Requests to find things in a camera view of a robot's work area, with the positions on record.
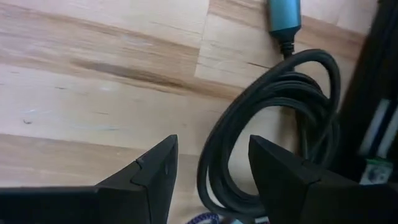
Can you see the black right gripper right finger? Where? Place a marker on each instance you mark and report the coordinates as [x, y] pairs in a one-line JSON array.
[[286, 193]]

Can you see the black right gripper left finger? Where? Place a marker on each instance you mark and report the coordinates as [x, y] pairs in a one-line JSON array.
[[149, 193]]

